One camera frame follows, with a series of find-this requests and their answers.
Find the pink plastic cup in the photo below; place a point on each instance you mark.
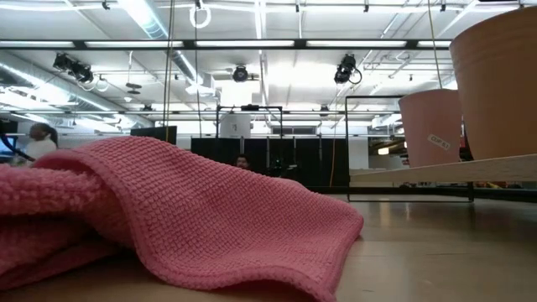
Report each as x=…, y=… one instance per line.
x=423, y=126

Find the light wooden shelf board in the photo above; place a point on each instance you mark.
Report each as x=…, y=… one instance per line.
x=440, y=173

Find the person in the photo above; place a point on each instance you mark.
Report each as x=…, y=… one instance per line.
x=40, y=147
x=242, y=161

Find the white box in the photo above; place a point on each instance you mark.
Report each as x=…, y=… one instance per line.
x=235, y=126

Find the pink knitted cloth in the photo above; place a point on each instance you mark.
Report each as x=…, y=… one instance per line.
x=189, y=209

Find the black ceiling spot lamp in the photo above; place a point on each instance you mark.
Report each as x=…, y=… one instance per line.
x=345, y=71
x=79, y=72

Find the black panel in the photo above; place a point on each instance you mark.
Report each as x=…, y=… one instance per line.
x=157, y=133

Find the black partition wall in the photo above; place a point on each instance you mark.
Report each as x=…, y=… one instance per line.
x=310, y=163

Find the black metal stand frame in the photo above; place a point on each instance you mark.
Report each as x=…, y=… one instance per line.
x=251, y=107

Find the black metal shelf frame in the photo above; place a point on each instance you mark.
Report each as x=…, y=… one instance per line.
x=346, y=147

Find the silver ventilation duct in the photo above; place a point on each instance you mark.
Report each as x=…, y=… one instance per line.
x=147, y=21

